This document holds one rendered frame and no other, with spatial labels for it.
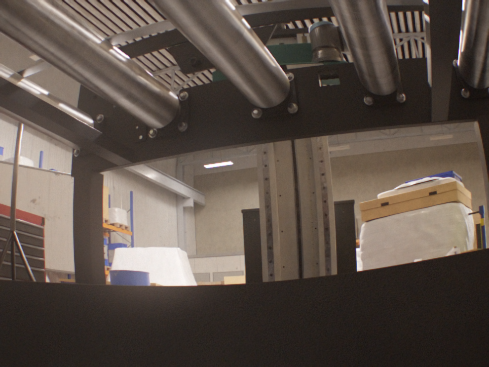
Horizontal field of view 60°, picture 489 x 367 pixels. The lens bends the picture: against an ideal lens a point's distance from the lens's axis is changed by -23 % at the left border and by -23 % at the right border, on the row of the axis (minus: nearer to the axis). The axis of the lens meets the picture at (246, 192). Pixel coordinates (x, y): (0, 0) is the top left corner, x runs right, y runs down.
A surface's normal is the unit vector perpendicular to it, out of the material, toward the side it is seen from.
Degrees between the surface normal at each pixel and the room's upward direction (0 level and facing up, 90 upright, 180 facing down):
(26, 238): 90
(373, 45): 177
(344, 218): 90
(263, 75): 138
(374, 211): 90
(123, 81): 132
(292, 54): 90
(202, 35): 177
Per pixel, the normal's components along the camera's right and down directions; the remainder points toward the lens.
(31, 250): 0.95, -0.11
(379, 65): 0.18, 0.94
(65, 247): 0.72, -0.19
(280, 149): -0.17, -0.22
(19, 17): 0.60, 0.71
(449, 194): -0.63, -0.15
